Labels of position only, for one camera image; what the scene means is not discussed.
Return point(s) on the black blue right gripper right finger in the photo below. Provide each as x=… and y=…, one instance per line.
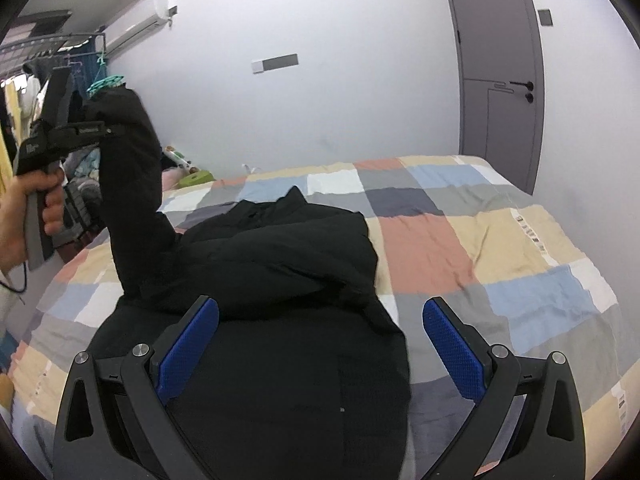
x=526, y=420

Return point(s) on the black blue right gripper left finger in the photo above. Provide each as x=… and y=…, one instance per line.
x=113, y=421

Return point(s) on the black puffer jacket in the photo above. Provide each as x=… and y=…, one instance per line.
x=307, y=376

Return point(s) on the green hanger with clothes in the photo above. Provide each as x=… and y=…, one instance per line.
x=103, y=80

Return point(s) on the metal clothes rack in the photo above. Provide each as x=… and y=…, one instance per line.
x=20, y=51

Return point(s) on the grey bedroom door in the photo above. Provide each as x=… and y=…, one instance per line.
x=498, y=41

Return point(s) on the person's left hand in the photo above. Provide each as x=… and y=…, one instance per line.
x=13, y=213

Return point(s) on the yellow hanging garment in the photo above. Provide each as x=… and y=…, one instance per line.
x=8, y=146

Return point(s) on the grey suitcase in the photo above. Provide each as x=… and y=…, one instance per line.
x=82, y=220

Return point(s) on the pink plush garment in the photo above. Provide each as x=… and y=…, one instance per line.
x=171, y=178

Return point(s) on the green bag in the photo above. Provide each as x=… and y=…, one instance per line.
x=195, y=178

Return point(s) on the patchwork checkered bed quilt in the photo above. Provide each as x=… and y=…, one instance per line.
x=452, y=227

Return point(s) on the white wall air conditioner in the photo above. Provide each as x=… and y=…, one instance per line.
x=143, y=19

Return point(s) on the grey wall switch panel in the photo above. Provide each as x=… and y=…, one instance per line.
x=277, y=63

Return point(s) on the black door handle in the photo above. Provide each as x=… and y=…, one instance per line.
x=529, y=85

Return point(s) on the small grey wall switch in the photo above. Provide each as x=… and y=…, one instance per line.
x=545, y=17

